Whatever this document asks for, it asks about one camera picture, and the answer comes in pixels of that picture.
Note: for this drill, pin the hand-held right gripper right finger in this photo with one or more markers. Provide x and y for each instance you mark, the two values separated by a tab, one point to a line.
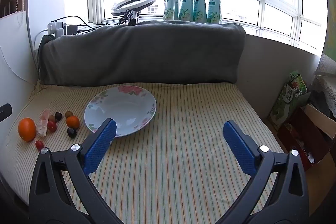
237	146

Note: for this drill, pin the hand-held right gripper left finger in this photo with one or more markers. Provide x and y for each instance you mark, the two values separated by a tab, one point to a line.
101	146

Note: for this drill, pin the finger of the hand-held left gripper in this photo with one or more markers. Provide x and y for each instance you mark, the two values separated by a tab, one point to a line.
4	111

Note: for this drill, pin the large orange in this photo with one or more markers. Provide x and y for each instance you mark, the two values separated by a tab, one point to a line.
27	129

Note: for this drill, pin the dark purple grape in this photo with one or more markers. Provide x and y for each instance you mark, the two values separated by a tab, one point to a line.
58	116
71	132

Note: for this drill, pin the peeled pomelo segment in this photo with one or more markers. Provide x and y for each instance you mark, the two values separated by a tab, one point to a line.
43	124

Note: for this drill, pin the floral white plate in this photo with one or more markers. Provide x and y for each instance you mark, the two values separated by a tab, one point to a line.
120	108

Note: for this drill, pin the red cherry tomato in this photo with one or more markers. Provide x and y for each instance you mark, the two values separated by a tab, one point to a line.
52	126
39	144

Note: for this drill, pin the small tangerine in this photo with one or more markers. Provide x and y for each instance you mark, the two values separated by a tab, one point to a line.
72	122

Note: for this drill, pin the brown longan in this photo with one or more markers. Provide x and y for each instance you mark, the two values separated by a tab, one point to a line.
51	118
69	114

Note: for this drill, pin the white board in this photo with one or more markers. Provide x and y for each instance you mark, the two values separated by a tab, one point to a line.
13	50

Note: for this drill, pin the green printed box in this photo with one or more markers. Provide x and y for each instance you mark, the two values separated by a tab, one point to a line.
284	100

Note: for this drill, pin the striped bed cloth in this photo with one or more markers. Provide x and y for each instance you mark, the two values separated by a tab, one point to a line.
170	161

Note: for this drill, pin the brown cardboard box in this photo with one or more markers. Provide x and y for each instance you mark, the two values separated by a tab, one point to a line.
312	140

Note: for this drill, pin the white power strip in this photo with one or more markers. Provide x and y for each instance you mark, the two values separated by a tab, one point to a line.
55	28

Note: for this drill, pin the grey blanket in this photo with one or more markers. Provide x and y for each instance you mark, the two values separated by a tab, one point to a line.
144	53

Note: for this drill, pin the black charger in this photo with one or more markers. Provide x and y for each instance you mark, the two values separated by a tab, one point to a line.
70	29

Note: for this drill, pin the white lace cloth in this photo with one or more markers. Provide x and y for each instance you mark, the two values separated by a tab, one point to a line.
328	82

